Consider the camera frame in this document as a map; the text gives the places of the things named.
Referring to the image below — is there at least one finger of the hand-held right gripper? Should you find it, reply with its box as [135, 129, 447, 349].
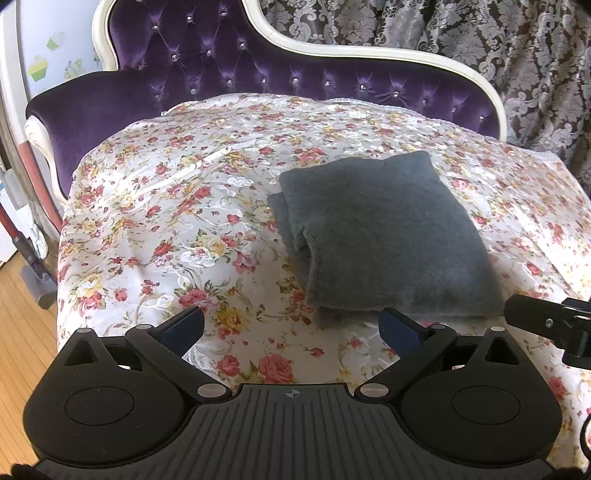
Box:
[503, 295, 571, 337]

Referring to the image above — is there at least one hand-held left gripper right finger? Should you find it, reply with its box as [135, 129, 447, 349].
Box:
[355, 307, 527, 402]

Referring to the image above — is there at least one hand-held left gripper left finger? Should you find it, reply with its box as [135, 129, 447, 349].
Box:
[58, 305, 234, 402]

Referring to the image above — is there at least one grey argyle sweater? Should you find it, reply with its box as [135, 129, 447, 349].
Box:
[267, 150, 506, 326]

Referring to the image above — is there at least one floral blanket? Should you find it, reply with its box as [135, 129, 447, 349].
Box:
[55, 92, 591, 467]

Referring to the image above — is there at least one red stick vacuum cleaner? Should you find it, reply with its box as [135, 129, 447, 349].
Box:
[0, 134, 58, 311]

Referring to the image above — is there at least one grey damask curtain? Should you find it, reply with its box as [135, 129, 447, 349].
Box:
[259, 0, 591, 199]

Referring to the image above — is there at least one purple tufted sofa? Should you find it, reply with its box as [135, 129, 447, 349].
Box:
[25, 0, 509, 232]

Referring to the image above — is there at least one white panel with cupcake stickers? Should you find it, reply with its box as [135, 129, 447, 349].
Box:
[0, 0, 114, 139]

